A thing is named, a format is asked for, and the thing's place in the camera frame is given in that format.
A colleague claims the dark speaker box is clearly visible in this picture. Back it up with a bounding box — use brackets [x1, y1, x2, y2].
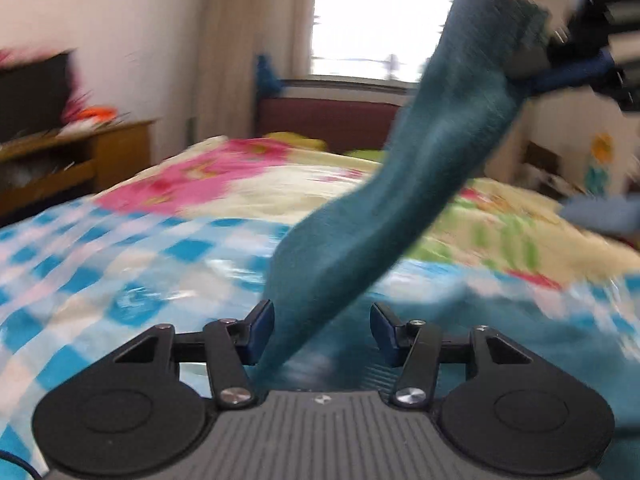
[520, 141, 563, 187]

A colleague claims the floral quilt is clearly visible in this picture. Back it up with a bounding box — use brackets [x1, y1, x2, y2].
[95, 135, 640, 293]

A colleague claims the window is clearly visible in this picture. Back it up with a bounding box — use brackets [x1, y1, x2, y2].
[310, 0, 477, 85]

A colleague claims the yellow pillow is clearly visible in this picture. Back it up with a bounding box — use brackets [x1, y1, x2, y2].
[264, 132, 327, 152]

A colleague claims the teal fleece cloth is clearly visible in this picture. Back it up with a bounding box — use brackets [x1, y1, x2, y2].
[250, 0, 640, 480]

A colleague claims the pink bag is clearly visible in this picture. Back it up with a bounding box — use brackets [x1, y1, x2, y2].
[60, 60, 93, 126]

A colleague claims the black cable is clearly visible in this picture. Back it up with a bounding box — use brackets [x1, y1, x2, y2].
[0, 451, 42, 480]

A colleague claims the blue checkered plastic sheet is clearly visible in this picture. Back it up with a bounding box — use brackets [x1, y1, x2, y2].
[0, 200, 640, 463]

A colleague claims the folded blue cloth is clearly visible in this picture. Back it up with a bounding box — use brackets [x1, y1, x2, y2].
[559, 194, 640, 241]

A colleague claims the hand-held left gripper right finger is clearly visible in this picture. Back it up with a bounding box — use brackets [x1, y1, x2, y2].
[369, 302, 534, 408]

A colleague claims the teal cloth on bedpost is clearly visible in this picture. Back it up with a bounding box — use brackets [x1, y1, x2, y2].
[254, 54, 285, 99]

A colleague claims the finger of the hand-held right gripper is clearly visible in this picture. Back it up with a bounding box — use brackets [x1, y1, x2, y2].
[510, 45, 617, 97]
[547, 0, 601, 47]

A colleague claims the beige curtain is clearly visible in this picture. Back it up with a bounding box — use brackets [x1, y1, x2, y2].
[200, 0, 317, 142]

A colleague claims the black monitor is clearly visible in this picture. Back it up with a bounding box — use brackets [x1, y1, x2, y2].
[0, 50, 77, 145]

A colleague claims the orange item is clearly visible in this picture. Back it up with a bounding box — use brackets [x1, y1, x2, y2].
[75, 105, 120, 124]

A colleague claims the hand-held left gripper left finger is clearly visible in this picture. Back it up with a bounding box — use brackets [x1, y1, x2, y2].
[114, 300, 275, 411]

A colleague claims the yellow and blue carton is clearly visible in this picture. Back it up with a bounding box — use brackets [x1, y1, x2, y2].
[584, 132, 617, 196]

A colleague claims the maroon bed headboard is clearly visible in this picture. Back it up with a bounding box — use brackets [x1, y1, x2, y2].
[257, 95, 407, 155]

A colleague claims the wooden desk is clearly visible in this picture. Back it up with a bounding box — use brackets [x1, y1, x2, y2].
[0, 119, 157, 227]

